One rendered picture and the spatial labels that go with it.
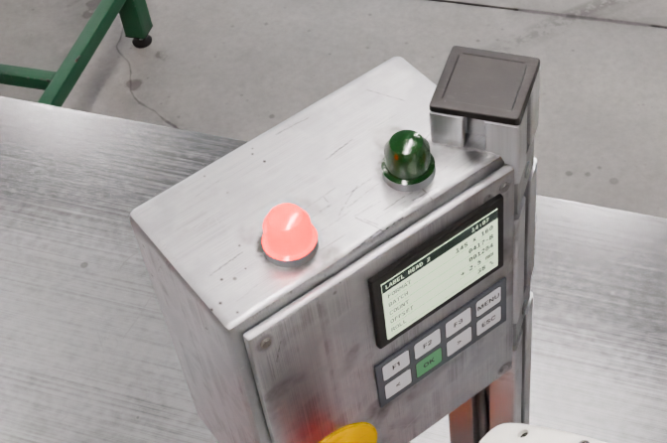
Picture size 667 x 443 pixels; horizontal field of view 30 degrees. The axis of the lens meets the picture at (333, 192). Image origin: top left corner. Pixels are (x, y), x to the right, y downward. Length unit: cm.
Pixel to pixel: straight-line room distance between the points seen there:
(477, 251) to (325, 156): 9
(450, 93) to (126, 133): 101
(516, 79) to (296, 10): 240
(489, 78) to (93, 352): 84
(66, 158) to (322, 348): 101
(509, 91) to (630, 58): 223
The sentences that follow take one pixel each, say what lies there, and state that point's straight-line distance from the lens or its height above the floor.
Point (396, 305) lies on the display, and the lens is 61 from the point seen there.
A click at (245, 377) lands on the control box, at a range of 59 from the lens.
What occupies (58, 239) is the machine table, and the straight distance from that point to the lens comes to 149.
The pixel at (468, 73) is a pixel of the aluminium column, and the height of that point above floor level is 150.
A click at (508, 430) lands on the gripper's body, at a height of 139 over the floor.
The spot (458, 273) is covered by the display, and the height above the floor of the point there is 142.
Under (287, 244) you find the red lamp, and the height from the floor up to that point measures 149.
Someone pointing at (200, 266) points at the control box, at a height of 148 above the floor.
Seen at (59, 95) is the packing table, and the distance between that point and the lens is 264.
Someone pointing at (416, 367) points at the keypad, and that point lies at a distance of 67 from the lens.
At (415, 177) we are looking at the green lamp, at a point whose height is 148.
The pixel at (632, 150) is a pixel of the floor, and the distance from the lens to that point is 264.
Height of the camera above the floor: 192
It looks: 48 degrees down
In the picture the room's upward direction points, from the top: 9 degrees counter-clockwise
